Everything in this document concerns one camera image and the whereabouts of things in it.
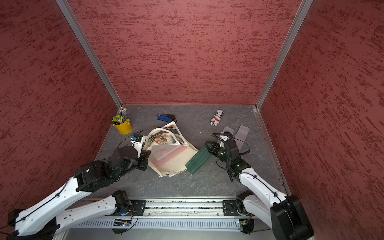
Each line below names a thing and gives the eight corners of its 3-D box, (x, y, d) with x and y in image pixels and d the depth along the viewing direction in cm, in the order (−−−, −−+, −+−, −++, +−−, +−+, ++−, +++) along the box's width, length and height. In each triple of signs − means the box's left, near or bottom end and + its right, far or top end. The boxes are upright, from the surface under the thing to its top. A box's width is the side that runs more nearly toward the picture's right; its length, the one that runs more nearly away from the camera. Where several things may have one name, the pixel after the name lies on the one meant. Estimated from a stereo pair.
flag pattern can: (209, 124, 111) (209, 121, 108) (217, 111, 120) (217, 108, 117) (216, 127, 109) (216, 124, 107) (223, 113, 118) (224, 110, 115)
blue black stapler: (158, 119, 114) (156, 115, 110) (159, 116, 116) (158, 112, 112) (173, 123, 112) (173, 118, 108) (175, 119, 114) (174, 115, 110)
